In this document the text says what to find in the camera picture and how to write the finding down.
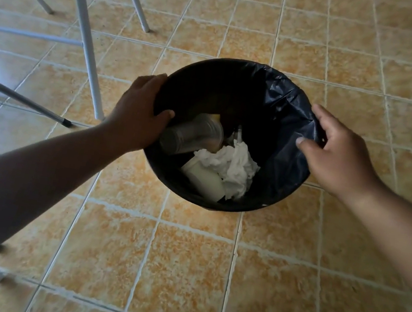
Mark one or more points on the person's left hand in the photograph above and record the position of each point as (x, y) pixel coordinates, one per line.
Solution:
(137, 118)

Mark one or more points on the person's right hand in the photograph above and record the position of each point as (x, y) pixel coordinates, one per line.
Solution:
(343, 166)

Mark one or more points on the black bin with liner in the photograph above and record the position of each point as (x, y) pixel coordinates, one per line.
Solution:
(186, 87)

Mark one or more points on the clear plastic cup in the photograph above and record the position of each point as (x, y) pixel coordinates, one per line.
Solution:
(194, 134)

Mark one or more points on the white paper cup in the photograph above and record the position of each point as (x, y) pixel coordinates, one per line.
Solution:
(205, 181)

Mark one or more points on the white tissue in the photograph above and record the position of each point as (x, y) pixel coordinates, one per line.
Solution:
(236, 167)

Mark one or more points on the person's left forearm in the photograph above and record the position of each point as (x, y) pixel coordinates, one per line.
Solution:
(26, 185)

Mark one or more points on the person's right forearm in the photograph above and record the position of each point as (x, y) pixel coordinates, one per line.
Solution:
(406, 237)

